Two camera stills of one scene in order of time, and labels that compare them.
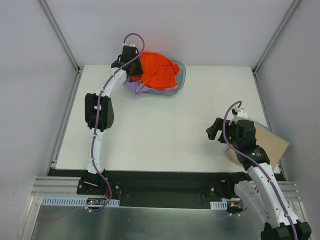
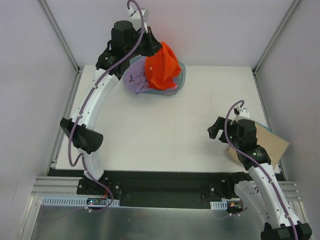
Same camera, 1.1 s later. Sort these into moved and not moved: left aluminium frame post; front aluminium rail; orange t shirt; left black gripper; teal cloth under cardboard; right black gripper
Moved: left black gripper; orange t shirt
Not moved: left aluminium frame post; teal cloth under cardboard; front aluminium rail; right black gripper
